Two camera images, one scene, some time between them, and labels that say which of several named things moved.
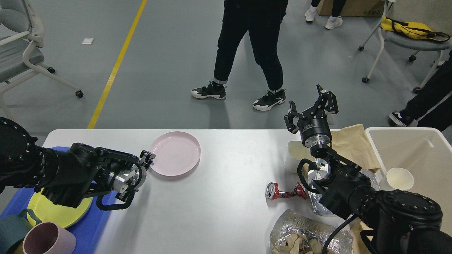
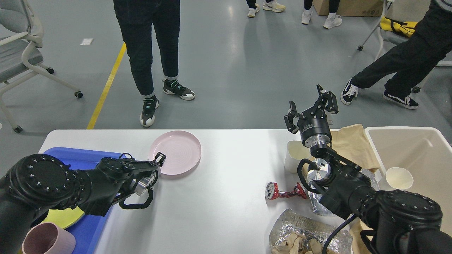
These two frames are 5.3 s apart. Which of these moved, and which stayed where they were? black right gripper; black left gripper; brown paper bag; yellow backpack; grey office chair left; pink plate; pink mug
Moved: black left gripper
Stayed: black right gripper; pink mug; pink plate; grey office chair left; brown paper bag; yellow backpack
